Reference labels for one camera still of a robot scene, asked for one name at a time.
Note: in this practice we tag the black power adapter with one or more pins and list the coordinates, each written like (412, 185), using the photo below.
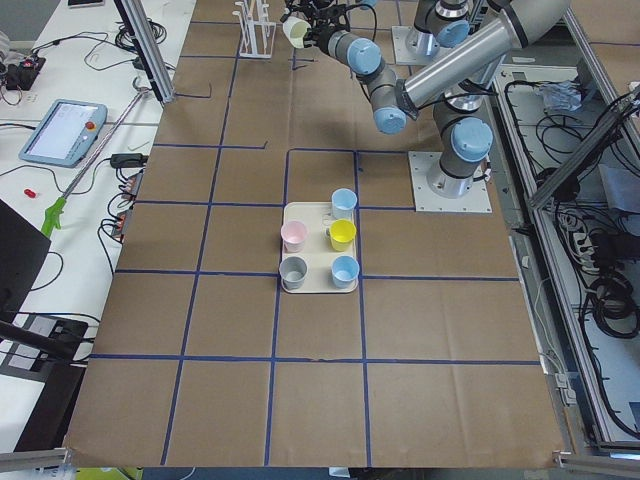
(128, 160)

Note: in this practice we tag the white wire cup rack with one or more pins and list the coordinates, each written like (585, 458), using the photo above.
(257, 30)

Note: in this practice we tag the grey cup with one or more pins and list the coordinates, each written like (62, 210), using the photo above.
(293, 271)

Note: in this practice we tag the cream plastic tray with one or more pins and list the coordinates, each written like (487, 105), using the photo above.
(317, 252)

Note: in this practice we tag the white ikea cup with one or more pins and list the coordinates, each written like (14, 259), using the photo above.
(295, 29)

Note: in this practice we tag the yellow cup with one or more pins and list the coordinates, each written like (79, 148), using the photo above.
(342, 233)

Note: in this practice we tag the blue teach pendant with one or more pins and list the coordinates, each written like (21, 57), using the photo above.
(65, 134)

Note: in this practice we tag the aluminium frame post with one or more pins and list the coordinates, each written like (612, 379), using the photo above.
(136, 22)

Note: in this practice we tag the black computer monitor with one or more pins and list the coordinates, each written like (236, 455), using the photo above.
(23, 252)

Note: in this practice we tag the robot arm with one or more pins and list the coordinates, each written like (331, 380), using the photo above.
(436, 25)
(460, 67)

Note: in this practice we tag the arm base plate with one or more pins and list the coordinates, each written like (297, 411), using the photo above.
(436, 192)
(409, 45)

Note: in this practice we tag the pink cup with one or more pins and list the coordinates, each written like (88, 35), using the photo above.
(294, 234)

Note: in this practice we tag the light blue cup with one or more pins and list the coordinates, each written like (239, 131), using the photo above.
(343, 203)
(344, 271)

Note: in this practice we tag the green handled reacher grabber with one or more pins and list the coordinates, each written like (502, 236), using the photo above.
(53, 213)

